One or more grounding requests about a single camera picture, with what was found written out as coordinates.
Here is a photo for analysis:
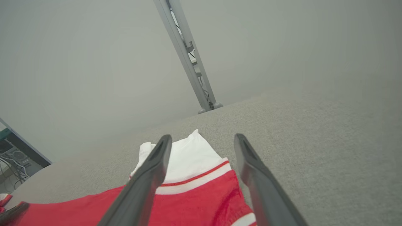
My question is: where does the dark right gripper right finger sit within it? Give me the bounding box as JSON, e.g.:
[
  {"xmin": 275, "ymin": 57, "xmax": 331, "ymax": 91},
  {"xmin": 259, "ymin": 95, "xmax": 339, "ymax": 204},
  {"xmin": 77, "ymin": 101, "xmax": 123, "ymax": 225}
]
[{"xmin": 234, "ymin": 133, "xmax": 309, "ymax": 226}]

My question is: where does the red jersey number 23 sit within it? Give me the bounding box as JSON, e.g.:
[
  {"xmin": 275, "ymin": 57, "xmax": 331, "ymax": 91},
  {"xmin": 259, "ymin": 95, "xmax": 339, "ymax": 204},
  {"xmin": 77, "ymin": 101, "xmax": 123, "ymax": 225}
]
[{"xmin": 5, "ymin": 129, "xmax": 258, "ymax": 226}]

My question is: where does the red shorts white stripe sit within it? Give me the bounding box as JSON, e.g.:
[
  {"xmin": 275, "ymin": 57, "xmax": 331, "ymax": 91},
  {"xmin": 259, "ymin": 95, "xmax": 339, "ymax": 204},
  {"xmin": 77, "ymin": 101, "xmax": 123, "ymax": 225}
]
[{"xmin": 0, "ymin": 193, "xmax": 13, "ymax": 207}]

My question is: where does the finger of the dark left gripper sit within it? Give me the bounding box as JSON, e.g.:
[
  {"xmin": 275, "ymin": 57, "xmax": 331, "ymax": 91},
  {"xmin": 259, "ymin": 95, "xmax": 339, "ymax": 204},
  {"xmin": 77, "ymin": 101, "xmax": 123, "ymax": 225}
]
[{"xmin": 0, "ymin": 202, "xmax": 30, "ymax": 226}]

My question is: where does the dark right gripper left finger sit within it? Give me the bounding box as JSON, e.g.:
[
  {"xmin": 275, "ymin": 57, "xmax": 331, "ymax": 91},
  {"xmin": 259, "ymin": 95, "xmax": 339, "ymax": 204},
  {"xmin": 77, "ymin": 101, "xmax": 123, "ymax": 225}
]
[{"xmin": 97, "ymin": 135, "xmax": 173, "ymax": 226}]

